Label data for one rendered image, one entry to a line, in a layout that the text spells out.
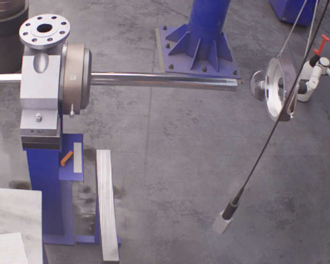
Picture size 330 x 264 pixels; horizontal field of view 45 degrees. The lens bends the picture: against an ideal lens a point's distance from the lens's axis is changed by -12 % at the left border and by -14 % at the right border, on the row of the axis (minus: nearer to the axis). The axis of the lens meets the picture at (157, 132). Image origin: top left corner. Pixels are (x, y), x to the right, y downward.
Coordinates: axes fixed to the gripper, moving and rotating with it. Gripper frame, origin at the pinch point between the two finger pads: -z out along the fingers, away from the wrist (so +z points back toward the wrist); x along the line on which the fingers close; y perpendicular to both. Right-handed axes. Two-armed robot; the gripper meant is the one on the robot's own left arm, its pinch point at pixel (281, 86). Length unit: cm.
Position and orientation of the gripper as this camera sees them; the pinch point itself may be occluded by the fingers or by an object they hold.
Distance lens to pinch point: 285.5
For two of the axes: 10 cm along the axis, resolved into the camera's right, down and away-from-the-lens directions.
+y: -0.3, 9.9, 1.5
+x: 0.8, 1.5, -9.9
